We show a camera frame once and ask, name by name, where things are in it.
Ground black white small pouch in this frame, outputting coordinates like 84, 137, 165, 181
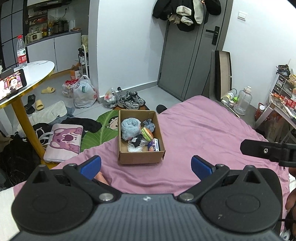
129, 135, 142, 148

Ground blue tissue pack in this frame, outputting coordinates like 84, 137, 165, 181
147, 138, 160, 152

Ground fluffy light blue plush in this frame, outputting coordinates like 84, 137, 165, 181
121, 118, 141, 141

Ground plush hamburger toy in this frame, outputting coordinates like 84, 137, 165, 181
141, 127, 154, 142

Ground pink bear laptop bag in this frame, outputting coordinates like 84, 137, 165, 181
39, 123, 83, 163

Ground pink bed sheet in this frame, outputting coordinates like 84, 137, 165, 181
12, 95, 291, 232

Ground black clothing on floor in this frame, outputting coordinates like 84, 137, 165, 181
61, 118, 102, 133

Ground green leaf cartoon rug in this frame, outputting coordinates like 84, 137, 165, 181
80, 110, 119, 152

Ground brown cardboard box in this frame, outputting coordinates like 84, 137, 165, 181
118, 110, 166, 165

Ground cream towel on floor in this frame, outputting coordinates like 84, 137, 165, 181
29, 101, 67, 126

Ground clear plastic water jug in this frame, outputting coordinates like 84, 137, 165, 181
233, 86, 252, 115

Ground small clear plastic bag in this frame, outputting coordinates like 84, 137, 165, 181
102, 88, 119, 108

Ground large white plastic bag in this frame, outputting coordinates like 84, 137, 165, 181
73, 75, 97, 108

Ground black slipper near bed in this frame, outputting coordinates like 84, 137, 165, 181
156, 104, 167, 114

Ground yellow slipper near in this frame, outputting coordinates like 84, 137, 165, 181
36, 99, 44, 111

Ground yellow slipper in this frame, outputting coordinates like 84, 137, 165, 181
41, 87, 55, 94
36, 99, 44, 111

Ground grey sneaker right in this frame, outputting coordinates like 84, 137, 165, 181
127, 91, 145, 106

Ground black sandal pair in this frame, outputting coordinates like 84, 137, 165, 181
24, 94, 36, 114

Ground yellow slipper far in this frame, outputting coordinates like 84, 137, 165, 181
41, 87, 55, 94

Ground grey door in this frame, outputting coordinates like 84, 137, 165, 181
158, 1, 233, 100

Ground black flat board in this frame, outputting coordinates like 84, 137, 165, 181
214, 50, 232, 101

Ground yellow round table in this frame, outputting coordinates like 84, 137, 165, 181
1, 60, 55, 159

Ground smartphone showing video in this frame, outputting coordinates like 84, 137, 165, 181
1, 69, 27, 100

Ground white kitchen cabinet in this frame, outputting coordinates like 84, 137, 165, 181
27, 32, 81, 72

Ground red label water bottle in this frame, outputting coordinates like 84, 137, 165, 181
16, 35, 27, 67

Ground hanging black white clothes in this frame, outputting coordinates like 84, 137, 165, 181
152, 0, 222, 32

